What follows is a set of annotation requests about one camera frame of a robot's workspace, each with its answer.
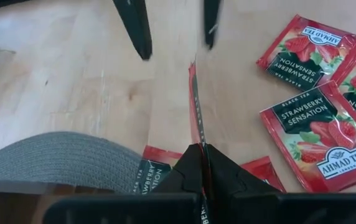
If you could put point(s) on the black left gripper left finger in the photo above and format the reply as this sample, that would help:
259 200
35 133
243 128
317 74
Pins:
184 180

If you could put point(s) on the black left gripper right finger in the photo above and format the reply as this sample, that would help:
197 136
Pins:
227 180

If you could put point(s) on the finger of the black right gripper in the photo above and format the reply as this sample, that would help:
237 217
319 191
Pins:
136 28
210 18

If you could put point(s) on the round grey woven placemat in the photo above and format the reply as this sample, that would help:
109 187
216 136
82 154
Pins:
56 158

